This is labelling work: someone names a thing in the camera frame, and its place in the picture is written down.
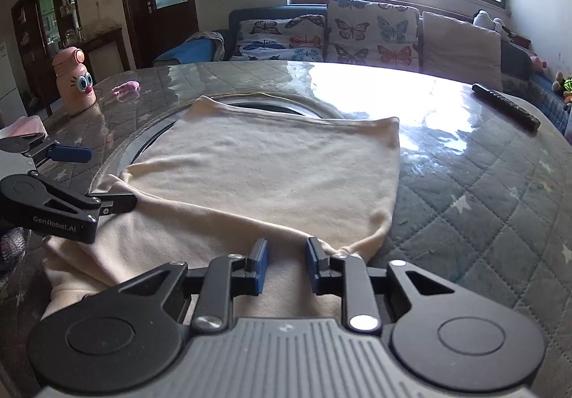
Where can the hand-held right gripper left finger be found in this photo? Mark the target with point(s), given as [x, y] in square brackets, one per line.
[258, 266]

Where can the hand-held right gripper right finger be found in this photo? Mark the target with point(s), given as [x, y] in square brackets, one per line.
[313, 266]

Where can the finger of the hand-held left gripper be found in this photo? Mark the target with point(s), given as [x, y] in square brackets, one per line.
[71, 153]
[116, 203]

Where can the cream cloth garment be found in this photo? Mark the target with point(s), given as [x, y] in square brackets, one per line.
[250, 174]

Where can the pink cartoon-face bottle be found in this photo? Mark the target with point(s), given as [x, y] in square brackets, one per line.
[71, 98]

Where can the pink folded cloth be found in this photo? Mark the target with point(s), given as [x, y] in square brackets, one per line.
[22, 126]

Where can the small pink toy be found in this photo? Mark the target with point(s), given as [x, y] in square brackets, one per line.
[126, 88]

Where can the dark wooden side table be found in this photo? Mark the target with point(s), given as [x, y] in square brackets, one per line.
[107, 42]

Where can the dark wooden cabinet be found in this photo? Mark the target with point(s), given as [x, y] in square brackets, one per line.
[31, 22]

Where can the grey and blue blanket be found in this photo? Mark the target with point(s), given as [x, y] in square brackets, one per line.
[196, 47]

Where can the dark wooden door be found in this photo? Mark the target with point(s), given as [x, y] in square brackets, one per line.
[134, 0]

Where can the flat butterfly print cushion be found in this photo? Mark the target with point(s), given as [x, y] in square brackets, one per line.
[277, 40]

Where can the large butterfly print cushion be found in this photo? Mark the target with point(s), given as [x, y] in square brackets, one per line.
[371, 31]

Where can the dark blue sofa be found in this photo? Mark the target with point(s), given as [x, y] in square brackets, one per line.
[268, 12]

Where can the black remote control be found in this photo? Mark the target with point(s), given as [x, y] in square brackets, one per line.
[505, 106]

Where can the beige cushion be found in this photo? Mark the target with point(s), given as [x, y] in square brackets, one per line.
[460, 49]

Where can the white plush toy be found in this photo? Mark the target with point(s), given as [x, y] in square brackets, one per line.
[487, 22]

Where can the pink plush toy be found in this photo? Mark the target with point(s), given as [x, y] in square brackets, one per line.
[538, 62]

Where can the group of small plush toys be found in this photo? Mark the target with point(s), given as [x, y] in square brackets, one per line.
[564, 85]

